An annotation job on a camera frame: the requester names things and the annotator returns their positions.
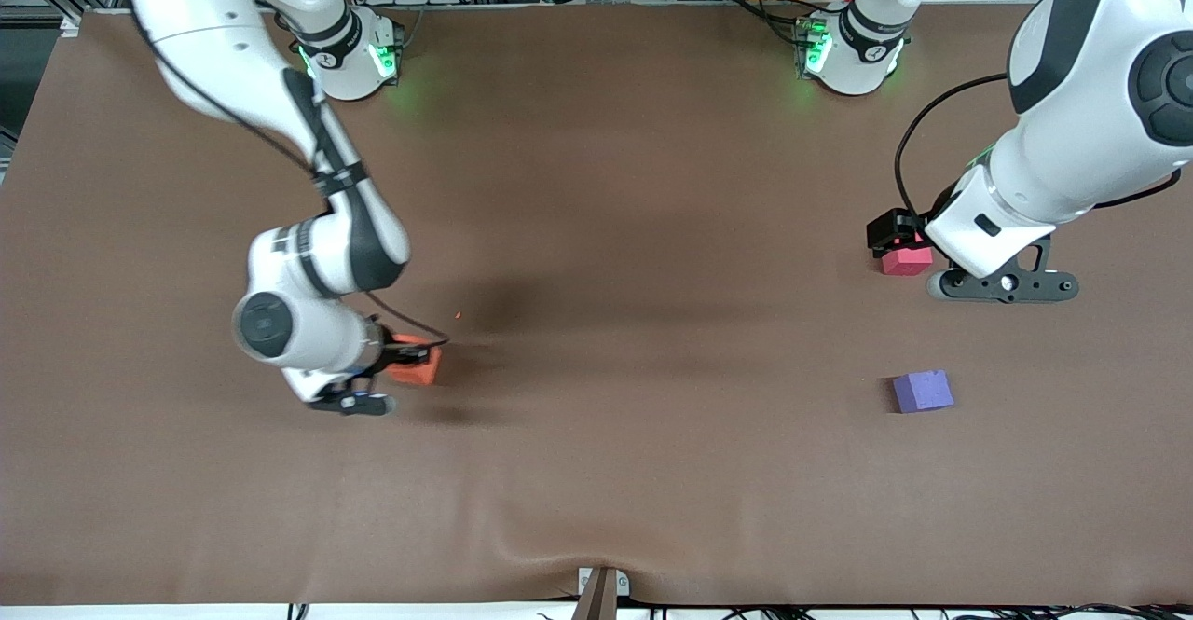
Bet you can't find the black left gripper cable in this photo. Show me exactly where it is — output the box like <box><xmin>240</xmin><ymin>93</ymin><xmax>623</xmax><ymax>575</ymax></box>
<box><xmin>894</xmin><ymin>73</ymin><xmax>1013</xmax><ymax>222</ymax></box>

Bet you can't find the brown bar with grey bracket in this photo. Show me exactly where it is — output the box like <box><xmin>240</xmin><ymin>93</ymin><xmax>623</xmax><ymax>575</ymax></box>
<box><xmin>571</xmin><ymin>566</ymin><xmax>631</xmax><ymax>620</ymax></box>

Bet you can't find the brown table cover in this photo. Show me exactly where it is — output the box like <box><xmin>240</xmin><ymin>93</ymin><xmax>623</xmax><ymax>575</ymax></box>
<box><xmin>0</xmin><ymin>5</ymin><xmax>1193</xmax><ymax>607</ymax></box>

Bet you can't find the blue foam cube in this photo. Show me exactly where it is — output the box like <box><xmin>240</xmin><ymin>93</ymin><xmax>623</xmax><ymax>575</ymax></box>
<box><xmin>893</xmin><ymin>370</ymin><xmax>955</xmax><ymax>414</ymax></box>

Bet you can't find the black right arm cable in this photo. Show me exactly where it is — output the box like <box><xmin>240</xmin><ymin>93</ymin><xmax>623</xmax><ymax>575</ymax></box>
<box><xmin>130</xmin><ymin>5</ymin><xmax>450</xmax><ymax>345</ymax></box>

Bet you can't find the pink foam cube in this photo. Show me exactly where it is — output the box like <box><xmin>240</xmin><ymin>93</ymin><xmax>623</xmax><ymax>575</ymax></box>
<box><xmin>882</xmin><ymin>241</ymin><xmax>934</xmax><ymax>277</ymax></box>

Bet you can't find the orange foam cube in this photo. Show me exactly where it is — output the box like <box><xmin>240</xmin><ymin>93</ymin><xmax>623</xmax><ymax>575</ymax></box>
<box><xmin>386</xmin><ymin>332</ymin><xmax>442</xmax><ymax>387</ymax></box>

